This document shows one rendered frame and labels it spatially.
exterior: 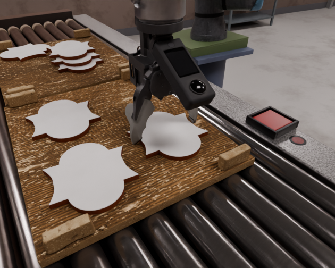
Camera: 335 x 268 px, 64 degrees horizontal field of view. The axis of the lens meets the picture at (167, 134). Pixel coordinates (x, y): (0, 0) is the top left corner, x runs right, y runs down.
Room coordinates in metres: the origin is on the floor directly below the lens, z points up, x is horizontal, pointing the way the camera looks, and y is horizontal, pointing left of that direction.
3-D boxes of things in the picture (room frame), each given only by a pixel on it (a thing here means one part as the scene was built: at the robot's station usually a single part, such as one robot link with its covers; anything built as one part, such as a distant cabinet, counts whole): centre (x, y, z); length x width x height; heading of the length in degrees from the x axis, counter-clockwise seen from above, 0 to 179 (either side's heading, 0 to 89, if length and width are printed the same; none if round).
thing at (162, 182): (0.43, 0.11, 0.93); 0.41 x 0.35 x 0.02; 31
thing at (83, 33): (1.02, 0.32, 0.95); 0.06 x 0.02 x 0.03; 122
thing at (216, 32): (1.14, -0.17, 0.95); 0.15 x 0.15 x 0.10
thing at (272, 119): (0.47, -0.22, 0.92); 0.06 x 0.06 x 0.01; 34
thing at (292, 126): (0.47, -0.22, 0.92); 0.08 x 0.08 x 0.02; 34
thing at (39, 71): (0.79, 0.33, 0.93); 0.41 x 0.35 x 0.02; 32
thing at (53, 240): (0.19, 0.12, 0.95); 0.06 x 0.02 x 0.03; 121
